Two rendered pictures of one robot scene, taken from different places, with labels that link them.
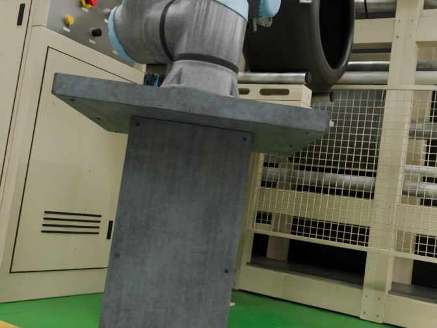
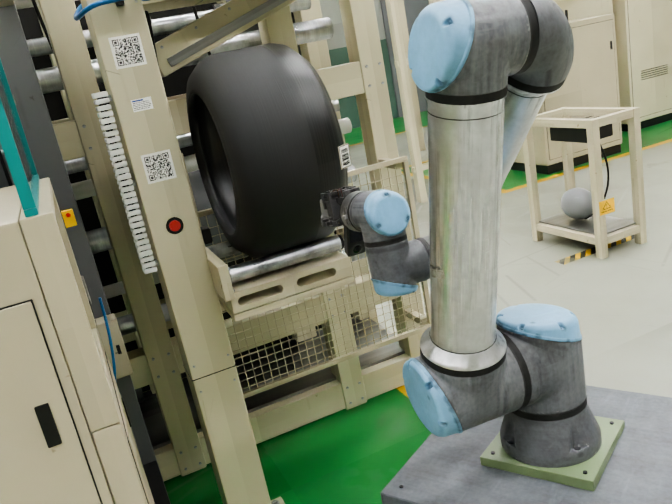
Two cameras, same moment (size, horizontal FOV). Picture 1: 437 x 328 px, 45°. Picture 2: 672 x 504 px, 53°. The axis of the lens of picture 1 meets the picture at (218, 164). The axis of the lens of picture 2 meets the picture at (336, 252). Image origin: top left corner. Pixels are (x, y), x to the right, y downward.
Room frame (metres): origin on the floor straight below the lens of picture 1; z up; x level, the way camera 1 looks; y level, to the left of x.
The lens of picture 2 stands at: (0.74, 1.16, 1.42)
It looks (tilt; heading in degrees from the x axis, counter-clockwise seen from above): 17 degrees down; 309
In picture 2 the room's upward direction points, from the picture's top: 11 degrees counter-clockwise
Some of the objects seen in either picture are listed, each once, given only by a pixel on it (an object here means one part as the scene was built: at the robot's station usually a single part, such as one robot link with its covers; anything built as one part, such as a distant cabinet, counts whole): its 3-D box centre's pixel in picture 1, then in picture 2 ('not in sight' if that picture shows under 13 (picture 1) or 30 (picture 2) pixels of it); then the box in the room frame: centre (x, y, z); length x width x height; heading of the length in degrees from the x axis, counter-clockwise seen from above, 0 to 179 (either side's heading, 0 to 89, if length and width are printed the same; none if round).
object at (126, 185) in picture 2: not in sight; (127, 184); (2.22, 0.12, 1.19); 0.05 x 0.04 x 0.48; 149
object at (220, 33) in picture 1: (209, 27); (537, 354); (1.19, 0.06, 0.80); 0.17 x 0.15 x 0.18; 57
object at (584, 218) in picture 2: not in sight; (582, 179); (1.99, -2.84, 0.40); 0.60 x 0.35 x 0.80; 150
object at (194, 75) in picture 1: (202, 86); (547, 417); (1.19, 0.06, 0.67); 0.19 x 0.19 x 0.10
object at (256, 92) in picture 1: (261, 94); (288, 280); (1.97, -0.13, 0.83); 0.36 x 0.09 x 0.06; 59
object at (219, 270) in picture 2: not in sight; (210, 266); (2.18, -0.04, 0.90); 0.40 x 0.03 x 0.10; 149
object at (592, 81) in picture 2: not in sight; (559, 94); (2.83, -5.12, 0.62); 0.90 x 0.56 x 1.25; 60
